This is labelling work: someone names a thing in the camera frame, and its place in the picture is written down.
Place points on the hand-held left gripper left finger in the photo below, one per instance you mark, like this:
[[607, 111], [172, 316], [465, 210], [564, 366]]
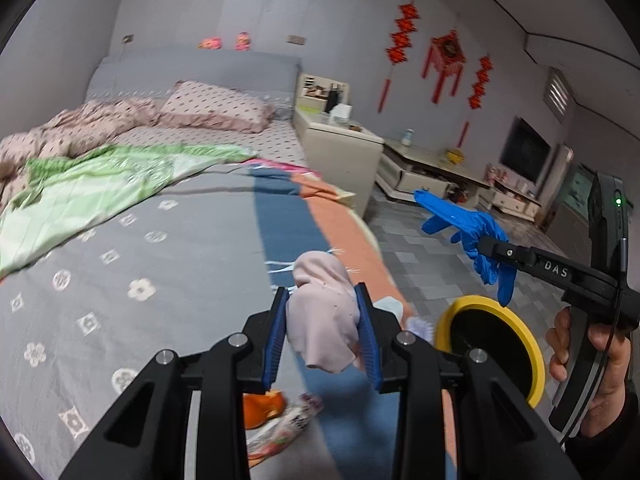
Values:
[[277, 340]]

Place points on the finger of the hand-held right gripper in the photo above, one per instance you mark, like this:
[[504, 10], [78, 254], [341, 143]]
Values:
[[525, 259]]

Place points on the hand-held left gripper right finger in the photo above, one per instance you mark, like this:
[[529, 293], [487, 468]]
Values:
[[367, 345]]

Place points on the pink cloth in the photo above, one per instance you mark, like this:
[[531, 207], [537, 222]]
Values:
[[320, 320]]

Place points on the blue rubber glove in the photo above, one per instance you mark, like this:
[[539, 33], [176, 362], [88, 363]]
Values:
[[475, 225]]

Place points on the yellow rimmed bin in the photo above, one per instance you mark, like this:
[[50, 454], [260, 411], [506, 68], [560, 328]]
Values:
[[530, 360]]

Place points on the person's right forearm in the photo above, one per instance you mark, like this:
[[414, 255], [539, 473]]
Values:
[[615, 452]]

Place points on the person's right hand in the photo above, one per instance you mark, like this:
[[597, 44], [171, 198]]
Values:
[[612, 370]]

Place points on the white crumpled tissue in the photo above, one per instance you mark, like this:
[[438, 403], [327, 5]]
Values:
[[389, 307]]

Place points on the lavender fluffy pouf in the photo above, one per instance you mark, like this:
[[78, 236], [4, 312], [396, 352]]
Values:
[[424, 331]]

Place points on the grey tall cabinet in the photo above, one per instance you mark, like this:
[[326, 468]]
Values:
[[575, 195]]

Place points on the printed snack wrapper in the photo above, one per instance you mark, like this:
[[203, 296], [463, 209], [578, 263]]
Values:
[[285, 430]]

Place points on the blue orange striped blanket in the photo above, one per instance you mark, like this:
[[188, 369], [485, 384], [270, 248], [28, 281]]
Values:
[[290, 220]]

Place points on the small yellow item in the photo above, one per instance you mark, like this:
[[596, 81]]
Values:
[[453, 156]]

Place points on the cream low media stand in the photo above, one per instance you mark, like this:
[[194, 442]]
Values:
[[425, 180]]

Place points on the grey flowered bedsheet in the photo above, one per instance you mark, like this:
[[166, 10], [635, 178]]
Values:
[[175, 260]]

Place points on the small plastic bottle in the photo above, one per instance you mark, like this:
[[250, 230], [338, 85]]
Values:
[[408, 138]]

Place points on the cream bedside cabinet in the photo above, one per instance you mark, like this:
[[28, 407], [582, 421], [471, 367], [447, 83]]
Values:
[[335, 160]]

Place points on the dotted mattress sheet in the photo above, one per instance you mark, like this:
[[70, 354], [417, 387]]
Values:
[[270, 142]]

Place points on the red hanging knot ornament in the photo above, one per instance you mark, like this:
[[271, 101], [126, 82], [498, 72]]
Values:
[[446, 52]]

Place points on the white tissue box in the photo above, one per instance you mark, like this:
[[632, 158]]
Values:
[[342, 115]]

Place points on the green patterned blanket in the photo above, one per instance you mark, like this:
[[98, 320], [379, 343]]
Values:
[[100, 185]]

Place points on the pink dotted pillow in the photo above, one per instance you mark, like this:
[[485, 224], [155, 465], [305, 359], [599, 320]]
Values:
[[220, 105]]

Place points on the black thermos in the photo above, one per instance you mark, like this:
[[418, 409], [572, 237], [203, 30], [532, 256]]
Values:
[[333, 100]]

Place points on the red Chinese knot decorations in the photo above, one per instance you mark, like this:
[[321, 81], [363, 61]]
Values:
[[402, 35]]

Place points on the grey bed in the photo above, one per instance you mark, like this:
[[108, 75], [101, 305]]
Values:
[[190, 67]]

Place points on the pink floral quilt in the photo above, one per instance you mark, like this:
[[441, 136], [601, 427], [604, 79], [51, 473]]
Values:
[[85, 125]]

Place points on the pink plush toy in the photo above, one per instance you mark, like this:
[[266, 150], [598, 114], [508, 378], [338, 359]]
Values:
[[242, 41], [210, 43]]

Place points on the wall television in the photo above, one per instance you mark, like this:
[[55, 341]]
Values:
[[525, 152]]

